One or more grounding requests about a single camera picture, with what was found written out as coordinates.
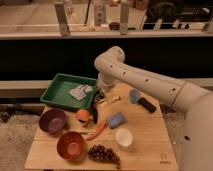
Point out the blue brush black handle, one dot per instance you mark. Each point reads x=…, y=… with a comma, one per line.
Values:
x=136, y=98

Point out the blue sponge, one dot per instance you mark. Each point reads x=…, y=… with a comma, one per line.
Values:
x=115, y=120

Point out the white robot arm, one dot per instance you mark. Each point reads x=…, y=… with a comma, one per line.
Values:
x=196, y=102

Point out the orange ball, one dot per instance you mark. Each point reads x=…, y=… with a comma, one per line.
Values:
x=83, y=115

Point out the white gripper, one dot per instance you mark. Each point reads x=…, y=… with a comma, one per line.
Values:
x=106, y=83

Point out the green plastic tray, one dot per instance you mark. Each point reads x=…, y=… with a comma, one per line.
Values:
x=57, y=94

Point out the orange brown bowl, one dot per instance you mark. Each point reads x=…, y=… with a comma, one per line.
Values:
x=71, y=146

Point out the purple bowl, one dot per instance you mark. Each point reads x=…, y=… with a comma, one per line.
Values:
x=52, y=121

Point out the orange carrot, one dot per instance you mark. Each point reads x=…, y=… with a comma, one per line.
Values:
x=99, y=129

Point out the wooden table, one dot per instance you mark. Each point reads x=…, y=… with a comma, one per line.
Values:
x=151, y=149

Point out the grey white towel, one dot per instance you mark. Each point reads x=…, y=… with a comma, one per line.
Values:
x=80, y=92

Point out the bunch of dark grapes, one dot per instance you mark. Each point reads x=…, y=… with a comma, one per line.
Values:
x=100, y=153

